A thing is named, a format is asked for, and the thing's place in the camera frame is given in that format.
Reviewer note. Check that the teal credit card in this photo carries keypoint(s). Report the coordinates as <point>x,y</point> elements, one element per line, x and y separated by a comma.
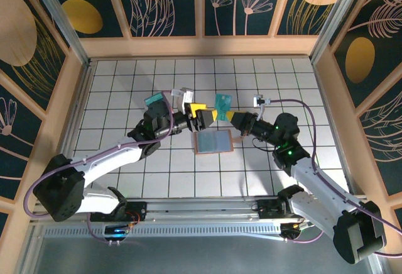
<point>223,104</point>
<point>154,99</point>

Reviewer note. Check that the copper framed glass tray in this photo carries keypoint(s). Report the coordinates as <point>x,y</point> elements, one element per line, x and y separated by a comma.
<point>213,142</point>

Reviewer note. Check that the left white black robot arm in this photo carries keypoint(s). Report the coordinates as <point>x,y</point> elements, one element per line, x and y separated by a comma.
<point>106,161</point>

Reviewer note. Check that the small controller circuit board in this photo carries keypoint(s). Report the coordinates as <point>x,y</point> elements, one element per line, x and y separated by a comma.
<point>292,228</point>
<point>117,231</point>

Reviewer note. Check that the grey metal sheet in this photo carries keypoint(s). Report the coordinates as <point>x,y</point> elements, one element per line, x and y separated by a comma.
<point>201,255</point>

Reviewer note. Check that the aluminium table side rail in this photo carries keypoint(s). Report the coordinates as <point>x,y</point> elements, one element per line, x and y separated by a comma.
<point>333,117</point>
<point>79,113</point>

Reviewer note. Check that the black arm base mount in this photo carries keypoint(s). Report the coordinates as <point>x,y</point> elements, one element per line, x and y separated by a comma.
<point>267,209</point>
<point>138,209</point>

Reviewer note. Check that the long aluminium base rail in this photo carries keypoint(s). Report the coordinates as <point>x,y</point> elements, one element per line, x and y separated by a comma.
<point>204,206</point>

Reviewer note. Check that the aluminium frame post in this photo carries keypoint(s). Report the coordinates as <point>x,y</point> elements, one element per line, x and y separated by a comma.
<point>337,19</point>
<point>61,19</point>

